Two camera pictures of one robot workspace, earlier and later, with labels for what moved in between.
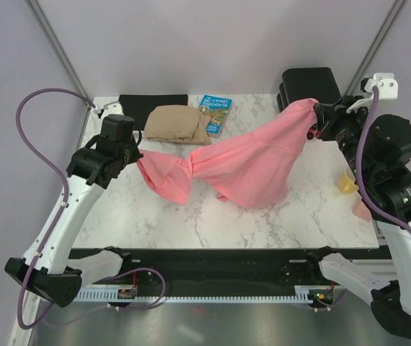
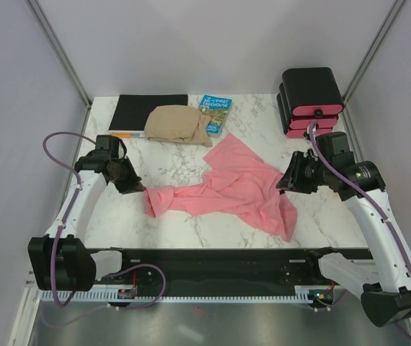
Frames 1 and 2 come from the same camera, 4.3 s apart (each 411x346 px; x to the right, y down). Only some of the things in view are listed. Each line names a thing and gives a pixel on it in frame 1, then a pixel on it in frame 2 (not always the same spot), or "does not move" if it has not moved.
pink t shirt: [249, 169] → [239, 181]
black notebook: [140, 106] does not move
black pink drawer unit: [303, 83] does not move
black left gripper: [135, 154] → [133, 184]
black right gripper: [328, 115] → [292, 178]
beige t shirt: [177, 123] does not move
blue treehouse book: [218, 108] does not move
